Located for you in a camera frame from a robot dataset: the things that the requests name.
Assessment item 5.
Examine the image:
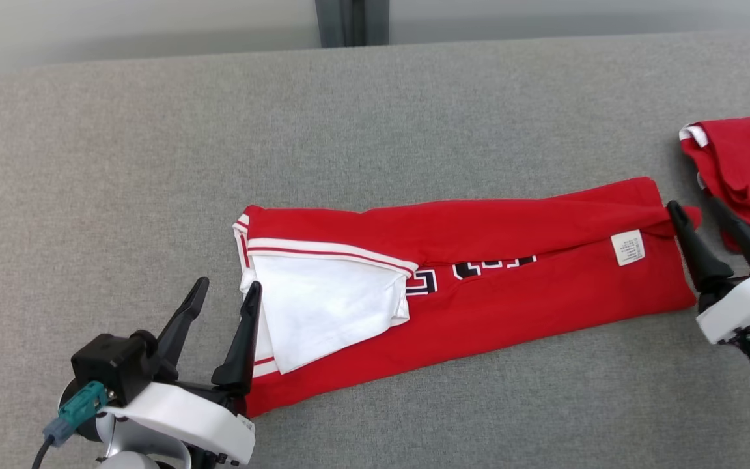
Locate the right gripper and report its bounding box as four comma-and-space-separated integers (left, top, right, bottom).
666, 195, 750, 346

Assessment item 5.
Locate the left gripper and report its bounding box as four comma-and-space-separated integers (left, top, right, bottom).
98, 277, 263, 466

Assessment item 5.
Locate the red jersey with white sleeves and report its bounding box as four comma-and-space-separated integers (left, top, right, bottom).
232, 176, 702, 419

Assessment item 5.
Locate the white partition panel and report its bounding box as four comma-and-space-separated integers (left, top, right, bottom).
388, 0, 750, 45
0, 0, 321, 76

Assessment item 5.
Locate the teal left camera connector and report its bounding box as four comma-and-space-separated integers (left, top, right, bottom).
43, 381, 110, 447

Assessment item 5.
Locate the grey metal partition post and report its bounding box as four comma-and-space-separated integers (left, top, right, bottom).
314, 0, 391, 48

